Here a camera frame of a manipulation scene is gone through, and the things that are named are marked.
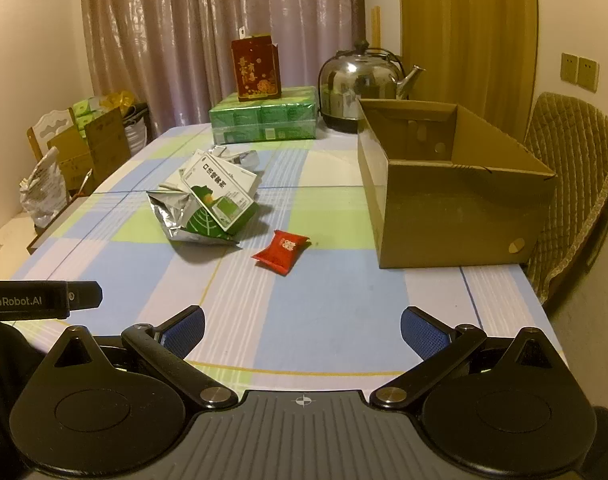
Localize beige wall socket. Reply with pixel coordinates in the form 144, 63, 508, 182
577, 56, 599, 93
560, 52, 580, 84

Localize green tissue pack bundle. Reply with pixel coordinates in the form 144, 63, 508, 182
208, 86, 319, 145

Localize white box green picture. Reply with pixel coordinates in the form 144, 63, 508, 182
183, 175, 258, 234

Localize red snack packet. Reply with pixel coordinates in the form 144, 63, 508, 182
251, 230, 312, 277

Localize green boxes in carton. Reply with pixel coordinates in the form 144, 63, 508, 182
72, 96, 109, 131

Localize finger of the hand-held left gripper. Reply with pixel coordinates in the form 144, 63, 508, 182
66, 281, 103, 311

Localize white carved chair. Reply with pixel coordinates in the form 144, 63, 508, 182
26, 108, 77, 161

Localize clear plastic wrapper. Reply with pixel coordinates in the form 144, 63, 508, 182
211, 145, 262, 171

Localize quilted chair cover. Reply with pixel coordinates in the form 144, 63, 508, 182
521, 91, 608, 306

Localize cardboard carton with flaps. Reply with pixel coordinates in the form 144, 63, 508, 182
46, 107, 132, 196

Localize yellow curtain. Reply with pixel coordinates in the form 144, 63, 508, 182
399, 0, 540, 126

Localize steel kettle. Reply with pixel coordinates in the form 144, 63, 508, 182
317, 40, 427, 134

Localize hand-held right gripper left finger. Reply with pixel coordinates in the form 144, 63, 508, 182
44, 305, 239, 408

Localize red gift bag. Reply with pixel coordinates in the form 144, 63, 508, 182
231, 32, 283, 103

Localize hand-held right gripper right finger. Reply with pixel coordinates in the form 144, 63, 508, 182
369, 306, 567, 409

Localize white green medicine box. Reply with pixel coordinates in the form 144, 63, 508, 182
181, 150, 259, 196

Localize white plastic bag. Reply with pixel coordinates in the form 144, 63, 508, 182
18, 146, 68, 228

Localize silver green foil bag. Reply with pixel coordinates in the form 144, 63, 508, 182
146, 182, 245, 251

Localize yellow plastic bag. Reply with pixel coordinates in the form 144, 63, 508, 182
101, 91, 137, 111

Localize pink shiny curtain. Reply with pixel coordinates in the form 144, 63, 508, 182
78, 0, 367, 136

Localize brown cardboard box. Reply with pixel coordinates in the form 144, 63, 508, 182
356, 98, 558, 270

